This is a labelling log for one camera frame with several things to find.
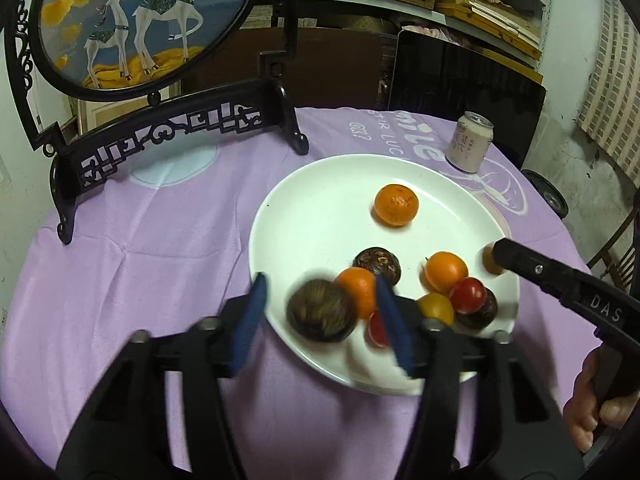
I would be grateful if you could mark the orange round kumquat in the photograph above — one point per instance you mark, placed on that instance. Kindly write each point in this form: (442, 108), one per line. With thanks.
(444, 272)

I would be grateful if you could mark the white oval plate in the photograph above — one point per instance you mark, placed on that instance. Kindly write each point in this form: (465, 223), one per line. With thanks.
(325, 210)

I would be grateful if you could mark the orange mandarin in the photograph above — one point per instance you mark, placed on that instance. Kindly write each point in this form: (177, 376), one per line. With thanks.
(357, 285)
(396, 204)

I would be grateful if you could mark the dark brown water chestnut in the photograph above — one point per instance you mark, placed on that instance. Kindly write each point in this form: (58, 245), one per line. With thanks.
(320, 312)
(375, 262)
(480, 312)

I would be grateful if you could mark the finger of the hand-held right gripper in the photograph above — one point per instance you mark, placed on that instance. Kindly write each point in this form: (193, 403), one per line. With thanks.
(530, 265)

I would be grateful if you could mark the person's right hand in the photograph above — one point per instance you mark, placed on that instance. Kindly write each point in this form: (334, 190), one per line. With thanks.
(580, 405)

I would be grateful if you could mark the yellow round kumquat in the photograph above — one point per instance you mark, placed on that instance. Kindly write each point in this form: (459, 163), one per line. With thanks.
(436, 307)

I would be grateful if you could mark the purple printed tablecloth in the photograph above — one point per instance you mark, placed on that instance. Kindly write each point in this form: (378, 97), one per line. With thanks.
(175, 260)

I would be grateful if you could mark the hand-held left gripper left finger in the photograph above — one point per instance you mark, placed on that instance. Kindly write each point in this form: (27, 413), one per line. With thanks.
(247, 330)

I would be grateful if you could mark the pale drink can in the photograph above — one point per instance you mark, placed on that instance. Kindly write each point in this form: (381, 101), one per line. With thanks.
(467, 145)

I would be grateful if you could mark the brown wooden cabinet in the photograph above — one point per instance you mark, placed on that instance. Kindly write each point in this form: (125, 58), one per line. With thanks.
(330, 60)

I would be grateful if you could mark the tan longan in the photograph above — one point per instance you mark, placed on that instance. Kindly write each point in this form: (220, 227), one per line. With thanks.
(489, 260)

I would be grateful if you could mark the round deer painting table screen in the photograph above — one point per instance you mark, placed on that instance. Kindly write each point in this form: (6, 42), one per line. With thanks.
(150, 10)

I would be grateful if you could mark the wooden chair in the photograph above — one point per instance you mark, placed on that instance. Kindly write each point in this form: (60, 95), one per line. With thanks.
(620, 245)

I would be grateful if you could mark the black flat monitor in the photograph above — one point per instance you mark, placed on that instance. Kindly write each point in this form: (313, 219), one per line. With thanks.
(465, 80)

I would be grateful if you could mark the pink cloth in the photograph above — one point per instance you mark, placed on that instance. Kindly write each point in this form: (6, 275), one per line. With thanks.
(425, 30)

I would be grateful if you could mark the red cherry tomato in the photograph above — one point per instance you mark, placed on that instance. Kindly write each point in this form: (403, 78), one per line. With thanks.
(467, 295)
(376, 330)

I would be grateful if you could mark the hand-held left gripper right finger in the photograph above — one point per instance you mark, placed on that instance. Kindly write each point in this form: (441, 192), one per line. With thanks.
(397, 335)

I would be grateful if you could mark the beige framed picture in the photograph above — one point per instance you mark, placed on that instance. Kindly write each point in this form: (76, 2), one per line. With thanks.
(115, 112)

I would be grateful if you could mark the checked hanging cloth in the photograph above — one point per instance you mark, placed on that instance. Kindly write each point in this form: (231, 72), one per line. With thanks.
(615, 95)

